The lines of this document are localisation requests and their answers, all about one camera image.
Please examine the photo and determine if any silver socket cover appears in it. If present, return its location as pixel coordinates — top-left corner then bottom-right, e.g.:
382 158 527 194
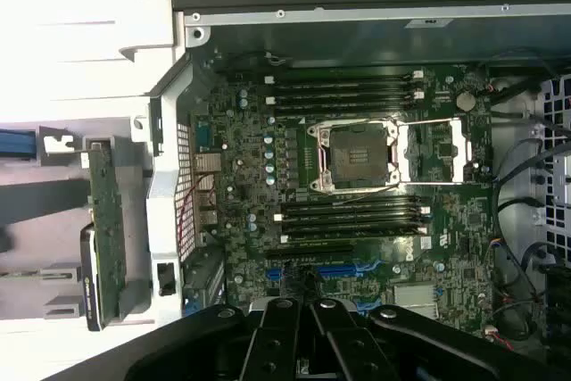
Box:
396 117 474 186

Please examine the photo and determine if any silver chipset heatsink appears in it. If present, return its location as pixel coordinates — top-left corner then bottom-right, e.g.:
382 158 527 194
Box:
392 285 437 318

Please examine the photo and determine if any green motherboard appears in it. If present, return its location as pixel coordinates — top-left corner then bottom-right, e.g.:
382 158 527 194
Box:
189 63 494 342

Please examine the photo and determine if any CPU socket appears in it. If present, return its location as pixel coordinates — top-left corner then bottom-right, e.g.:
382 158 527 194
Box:
307 120 402 195

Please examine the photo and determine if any blue expansion slot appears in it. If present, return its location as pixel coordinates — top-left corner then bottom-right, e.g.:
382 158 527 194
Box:
266 266 359 281

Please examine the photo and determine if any tall metal disk bay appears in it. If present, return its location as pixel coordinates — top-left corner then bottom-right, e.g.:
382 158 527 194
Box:
537 75 571 266

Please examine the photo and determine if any silver coin battery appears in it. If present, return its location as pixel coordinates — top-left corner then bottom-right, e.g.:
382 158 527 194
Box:
455 90 477 112

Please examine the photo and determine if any open PC case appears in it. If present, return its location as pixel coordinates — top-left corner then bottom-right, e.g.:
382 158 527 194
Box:
145 0 571 381

